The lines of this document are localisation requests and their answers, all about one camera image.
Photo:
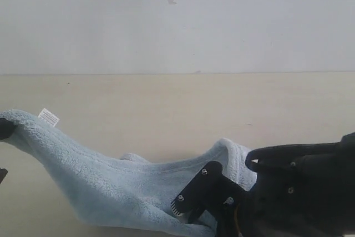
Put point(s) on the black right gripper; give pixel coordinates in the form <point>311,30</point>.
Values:
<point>300,190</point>

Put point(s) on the light blue terry towel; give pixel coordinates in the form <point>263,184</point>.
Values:
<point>127,192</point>

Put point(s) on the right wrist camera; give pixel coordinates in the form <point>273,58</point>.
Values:
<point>209,190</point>

